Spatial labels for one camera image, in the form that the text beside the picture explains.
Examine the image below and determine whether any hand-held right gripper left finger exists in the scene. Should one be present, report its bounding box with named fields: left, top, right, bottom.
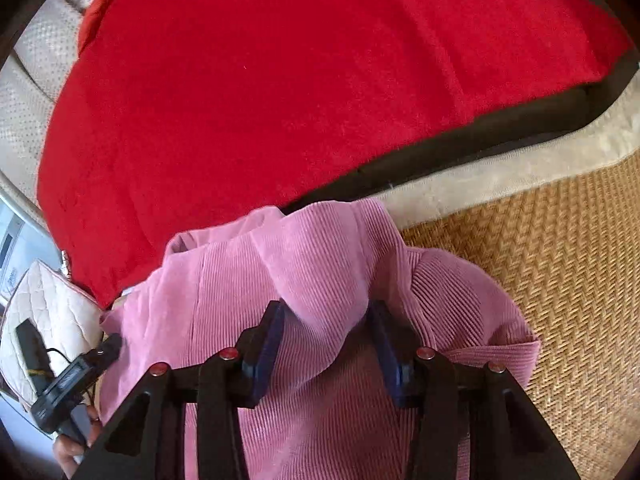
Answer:
left=75, top=300, right=287, bottom=480

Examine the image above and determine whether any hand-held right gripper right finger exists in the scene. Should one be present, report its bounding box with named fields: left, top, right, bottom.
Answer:
left=369, top=300, right=583, bottom=480

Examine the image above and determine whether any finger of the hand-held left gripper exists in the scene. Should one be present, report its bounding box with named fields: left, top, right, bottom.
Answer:
left=97, top=334, right=124, bottom=364

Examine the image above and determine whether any pink corduroy jacket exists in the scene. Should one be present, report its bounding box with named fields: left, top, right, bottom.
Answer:
left=97, top=197, right=542, bottom=480

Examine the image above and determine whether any person's left hand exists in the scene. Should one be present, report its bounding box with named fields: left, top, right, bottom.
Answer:
left=52, top=405, right=104, bottom=480

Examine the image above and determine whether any white quilted cushion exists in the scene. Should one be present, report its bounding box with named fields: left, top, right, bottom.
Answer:
left=0, top=258, right=103, bottom=411

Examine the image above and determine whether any woven straw mat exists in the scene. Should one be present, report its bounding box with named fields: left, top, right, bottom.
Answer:
left=382, top=105, right=640, bottom=480

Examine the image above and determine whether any dark brown sofa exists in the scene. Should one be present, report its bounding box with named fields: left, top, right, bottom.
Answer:
left=280, top=55, right=640, bottom=211

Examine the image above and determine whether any red blanket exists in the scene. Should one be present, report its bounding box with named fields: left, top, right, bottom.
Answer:
left=36, top=0, right=633, bottom=311

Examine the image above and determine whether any beige dotted curtain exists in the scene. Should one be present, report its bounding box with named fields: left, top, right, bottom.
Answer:
left=0, top=0, right=116, bottom=231

